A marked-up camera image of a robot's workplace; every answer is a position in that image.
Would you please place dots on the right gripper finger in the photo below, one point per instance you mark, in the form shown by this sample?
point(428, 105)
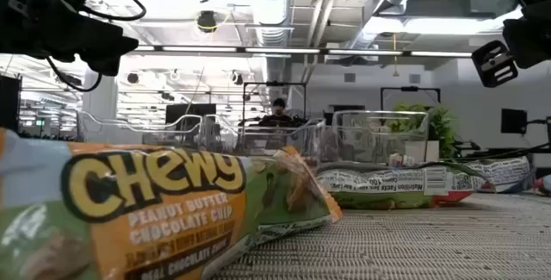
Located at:
point(478, 62)

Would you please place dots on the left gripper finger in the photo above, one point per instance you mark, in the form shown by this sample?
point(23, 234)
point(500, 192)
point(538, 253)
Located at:
point(109, 51)

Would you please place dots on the green silver granola bar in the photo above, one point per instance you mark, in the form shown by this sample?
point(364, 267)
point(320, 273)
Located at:
point(503, 172)

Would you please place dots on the clear plastic bin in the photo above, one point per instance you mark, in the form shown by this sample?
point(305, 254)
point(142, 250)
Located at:
point(301, 138)
point(366, 138)
point(138, 135)

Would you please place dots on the black cabinet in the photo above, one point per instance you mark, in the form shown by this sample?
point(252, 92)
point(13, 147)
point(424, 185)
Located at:
point(9, 103)

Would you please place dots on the black computer monitor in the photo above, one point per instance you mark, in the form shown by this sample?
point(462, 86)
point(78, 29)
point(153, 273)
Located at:
point(189, 112)

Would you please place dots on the black ceiling dome device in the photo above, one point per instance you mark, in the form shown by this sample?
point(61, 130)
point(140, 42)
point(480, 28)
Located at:
point(206, 21)

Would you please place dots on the long ceiling light strip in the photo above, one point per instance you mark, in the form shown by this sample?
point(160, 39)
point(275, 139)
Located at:
point(280, 50)

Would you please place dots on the person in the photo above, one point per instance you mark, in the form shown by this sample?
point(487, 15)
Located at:
point(279, 118)

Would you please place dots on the grey mesh mat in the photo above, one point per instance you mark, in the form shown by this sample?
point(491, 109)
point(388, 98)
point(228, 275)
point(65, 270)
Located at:
point(430, 245)

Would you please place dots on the black wall monitor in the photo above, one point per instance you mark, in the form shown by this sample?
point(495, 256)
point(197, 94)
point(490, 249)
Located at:
point(514, 120)

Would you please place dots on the black gantry frame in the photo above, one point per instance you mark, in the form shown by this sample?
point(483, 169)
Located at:
point(275, 83)
point(409, 88)

